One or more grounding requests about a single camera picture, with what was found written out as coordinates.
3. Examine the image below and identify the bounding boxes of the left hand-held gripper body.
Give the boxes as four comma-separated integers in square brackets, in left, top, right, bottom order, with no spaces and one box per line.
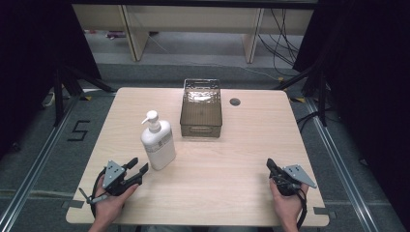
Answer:
[102,159,143,197]

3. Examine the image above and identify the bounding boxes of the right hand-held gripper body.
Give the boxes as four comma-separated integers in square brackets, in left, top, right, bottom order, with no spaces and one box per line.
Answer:
[270,163,318,197]

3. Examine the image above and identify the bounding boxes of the person's left hand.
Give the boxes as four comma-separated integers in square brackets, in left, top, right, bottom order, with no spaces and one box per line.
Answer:
[93,175,140,224]

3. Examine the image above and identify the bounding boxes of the person's right hand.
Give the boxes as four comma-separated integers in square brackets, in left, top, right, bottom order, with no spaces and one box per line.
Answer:
[269,178,310,226]

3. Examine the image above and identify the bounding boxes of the white pump bottle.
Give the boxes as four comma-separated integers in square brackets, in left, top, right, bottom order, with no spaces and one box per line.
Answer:
[140,109,177,171]

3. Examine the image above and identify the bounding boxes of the grey tape strip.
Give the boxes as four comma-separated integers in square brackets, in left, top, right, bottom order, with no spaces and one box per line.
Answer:
[61,199,85,209]
[312,206,338,220]

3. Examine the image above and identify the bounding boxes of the clear brown plastic basket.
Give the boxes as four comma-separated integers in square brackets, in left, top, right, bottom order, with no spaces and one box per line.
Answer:
[179,78,223,139]

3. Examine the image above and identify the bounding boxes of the black metal stand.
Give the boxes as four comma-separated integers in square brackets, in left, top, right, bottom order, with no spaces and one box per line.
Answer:
[51,62,118,128]
[273,62,330,128]

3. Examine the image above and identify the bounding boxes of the dark curtain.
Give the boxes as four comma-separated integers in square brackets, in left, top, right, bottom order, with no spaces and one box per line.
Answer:
[292,0,410,223]
[0,0,103,160]

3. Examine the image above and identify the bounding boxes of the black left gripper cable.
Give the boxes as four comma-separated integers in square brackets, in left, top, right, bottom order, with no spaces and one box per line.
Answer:
[90,167,108,219]

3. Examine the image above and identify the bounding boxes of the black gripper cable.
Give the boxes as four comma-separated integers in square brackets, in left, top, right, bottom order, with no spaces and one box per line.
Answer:
[90,167,108,219]
[294,188,308,230]

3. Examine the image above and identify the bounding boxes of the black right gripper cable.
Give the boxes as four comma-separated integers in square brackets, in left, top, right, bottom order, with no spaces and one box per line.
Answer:
[294,188,308,230]

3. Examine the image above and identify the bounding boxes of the grey cable plug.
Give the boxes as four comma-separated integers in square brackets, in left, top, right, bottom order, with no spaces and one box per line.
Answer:
[78,187,109,206]

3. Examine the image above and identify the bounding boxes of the aluminium floor rail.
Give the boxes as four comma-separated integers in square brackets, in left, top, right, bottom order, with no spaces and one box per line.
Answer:
[0,93,83,232]
[304,96,383,232]

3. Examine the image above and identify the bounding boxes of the black hanging cables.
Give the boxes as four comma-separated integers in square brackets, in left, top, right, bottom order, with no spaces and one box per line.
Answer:
[257,9,301,77]

